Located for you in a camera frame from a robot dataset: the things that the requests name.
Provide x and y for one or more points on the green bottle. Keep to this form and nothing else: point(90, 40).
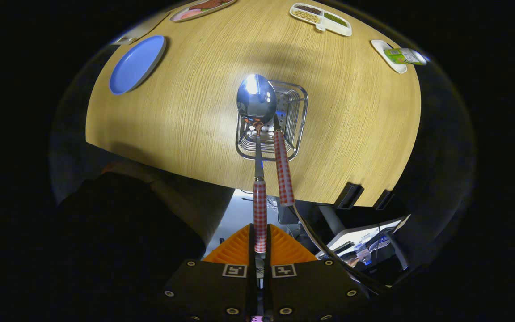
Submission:
point(403, 56)

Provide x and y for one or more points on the white toaster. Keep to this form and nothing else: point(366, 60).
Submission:
point(143, 29)

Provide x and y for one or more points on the dark red beans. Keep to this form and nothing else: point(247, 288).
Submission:
point(309, 9)

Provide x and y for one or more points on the yellow soybeans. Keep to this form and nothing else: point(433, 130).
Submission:
point(306, 16)

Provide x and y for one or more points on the small white dish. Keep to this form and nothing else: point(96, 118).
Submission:
point(380, 49)

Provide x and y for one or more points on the white divided dish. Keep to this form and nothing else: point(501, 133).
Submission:
point(340, 29)

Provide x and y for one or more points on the green mung beans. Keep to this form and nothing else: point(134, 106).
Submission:
point(335, 19)

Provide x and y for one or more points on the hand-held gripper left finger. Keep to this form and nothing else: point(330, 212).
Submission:
point(213, 286)

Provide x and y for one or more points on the pink ham slice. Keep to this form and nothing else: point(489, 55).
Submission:
point(190, 14)

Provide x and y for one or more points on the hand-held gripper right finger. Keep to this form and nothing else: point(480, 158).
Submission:
point(311, 286)

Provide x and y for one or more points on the black table bracket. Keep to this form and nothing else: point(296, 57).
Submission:
point(349, 196)
point(383, 200)

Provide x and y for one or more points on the brown steak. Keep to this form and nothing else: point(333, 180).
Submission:
point(210, 4)

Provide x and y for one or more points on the white board under table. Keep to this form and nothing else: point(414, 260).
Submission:
point(351, 236)

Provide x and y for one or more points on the blue plate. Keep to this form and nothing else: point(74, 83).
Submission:
point(134, 67)

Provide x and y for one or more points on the white oval plate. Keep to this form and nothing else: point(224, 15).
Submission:
point(204, 13)

